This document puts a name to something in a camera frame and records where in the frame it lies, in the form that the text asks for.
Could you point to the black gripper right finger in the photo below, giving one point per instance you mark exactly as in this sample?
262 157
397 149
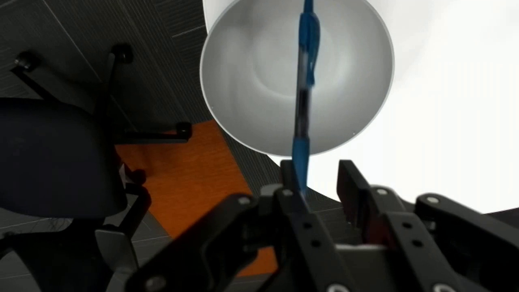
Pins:
390 227

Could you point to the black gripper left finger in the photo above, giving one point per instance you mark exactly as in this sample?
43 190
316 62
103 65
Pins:
293 227

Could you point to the blue pen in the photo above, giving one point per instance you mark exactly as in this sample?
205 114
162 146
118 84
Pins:
303 156

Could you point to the white bowl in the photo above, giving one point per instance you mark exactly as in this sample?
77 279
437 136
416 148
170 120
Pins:
249 81

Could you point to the orange wooden board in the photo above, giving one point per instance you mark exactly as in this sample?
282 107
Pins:
184 178

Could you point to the black stand legs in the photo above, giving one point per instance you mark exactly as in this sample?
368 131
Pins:
111 86

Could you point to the dark blue chair seat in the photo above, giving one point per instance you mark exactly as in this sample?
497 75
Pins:
55 162

